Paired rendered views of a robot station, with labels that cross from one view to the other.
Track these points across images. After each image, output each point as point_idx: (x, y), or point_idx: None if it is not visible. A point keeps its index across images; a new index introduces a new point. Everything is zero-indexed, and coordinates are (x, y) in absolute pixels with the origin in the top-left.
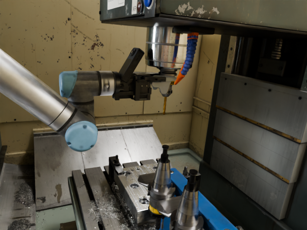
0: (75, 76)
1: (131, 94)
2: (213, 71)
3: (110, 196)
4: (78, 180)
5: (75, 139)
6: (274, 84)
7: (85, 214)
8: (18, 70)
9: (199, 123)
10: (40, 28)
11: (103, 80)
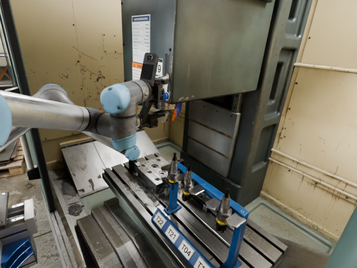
0: None
1: (147, 125)
2: None
3: (135, 180)
4: (111, 174)
5: (130, 155)
6: (219, 107)
7: (124, 192)
8: None
9: (175, 124)
10: (58, 70)
11: None
